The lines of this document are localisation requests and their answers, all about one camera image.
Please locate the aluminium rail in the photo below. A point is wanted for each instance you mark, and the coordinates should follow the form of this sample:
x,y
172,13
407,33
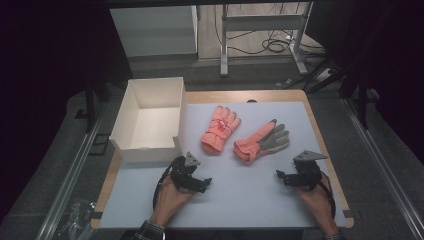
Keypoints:
x,y
383,166
66,180

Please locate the pink glove with grey palm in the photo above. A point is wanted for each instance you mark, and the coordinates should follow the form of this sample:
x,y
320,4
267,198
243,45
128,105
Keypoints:
x,y
261,141

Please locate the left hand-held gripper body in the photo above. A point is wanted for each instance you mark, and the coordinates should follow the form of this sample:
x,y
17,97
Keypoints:
x,y
182,173

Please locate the white box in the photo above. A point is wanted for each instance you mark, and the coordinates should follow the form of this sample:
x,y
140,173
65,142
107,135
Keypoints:
x,y
151,123

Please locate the clear plastic bag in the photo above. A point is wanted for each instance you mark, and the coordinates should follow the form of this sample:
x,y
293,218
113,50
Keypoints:
x,y
76,220

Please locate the black floor bracket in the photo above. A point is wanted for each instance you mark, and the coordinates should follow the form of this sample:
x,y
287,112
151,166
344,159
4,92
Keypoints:
x,y
99,144

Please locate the person's right hand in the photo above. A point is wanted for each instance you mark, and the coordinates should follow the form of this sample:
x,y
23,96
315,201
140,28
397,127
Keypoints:
x,y
316,203

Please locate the black stand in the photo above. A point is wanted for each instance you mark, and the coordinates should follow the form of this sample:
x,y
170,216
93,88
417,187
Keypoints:
x,y
90,106
362,103

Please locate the white power strip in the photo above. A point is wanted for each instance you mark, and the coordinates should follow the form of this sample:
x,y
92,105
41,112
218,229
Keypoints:
x,y
323,75

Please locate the grey metal desk frame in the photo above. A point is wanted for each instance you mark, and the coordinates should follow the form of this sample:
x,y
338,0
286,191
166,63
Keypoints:
x,y
263,22

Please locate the white cabinet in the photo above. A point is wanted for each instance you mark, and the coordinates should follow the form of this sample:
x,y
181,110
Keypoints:
x,y
153,30

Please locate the pale grey table mat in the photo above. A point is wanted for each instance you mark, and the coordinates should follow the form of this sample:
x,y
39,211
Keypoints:
x,y
240,193

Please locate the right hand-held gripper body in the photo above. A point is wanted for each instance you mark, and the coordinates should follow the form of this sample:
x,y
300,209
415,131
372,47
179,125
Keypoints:
x,y
306,170

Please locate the person's left hand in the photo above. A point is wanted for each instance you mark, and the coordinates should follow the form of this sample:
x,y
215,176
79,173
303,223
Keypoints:
x,y
168,201

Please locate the pink glove with red logo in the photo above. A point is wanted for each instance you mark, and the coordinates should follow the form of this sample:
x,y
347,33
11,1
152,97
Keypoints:
x,y
220,129

